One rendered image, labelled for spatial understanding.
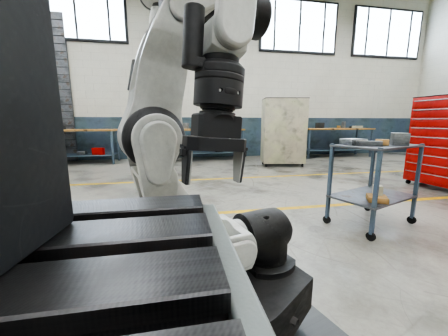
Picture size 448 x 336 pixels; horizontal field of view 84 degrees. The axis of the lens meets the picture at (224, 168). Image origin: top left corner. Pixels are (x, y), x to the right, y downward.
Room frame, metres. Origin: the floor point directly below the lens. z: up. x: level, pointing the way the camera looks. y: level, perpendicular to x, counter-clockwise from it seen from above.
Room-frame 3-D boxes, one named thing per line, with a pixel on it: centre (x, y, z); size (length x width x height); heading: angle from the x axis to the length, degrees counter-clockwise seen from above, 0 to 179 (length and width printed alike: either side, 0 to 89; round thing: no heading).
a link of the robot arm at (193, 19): (0.47, 0.02, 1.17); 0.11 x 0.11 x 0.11; 26
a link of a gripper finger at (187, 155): (0.43, 0.07, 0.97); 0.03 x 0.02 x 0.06; 29
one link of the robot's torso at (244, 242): (0.70, 0.04, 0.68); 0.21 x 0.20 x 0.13; 118
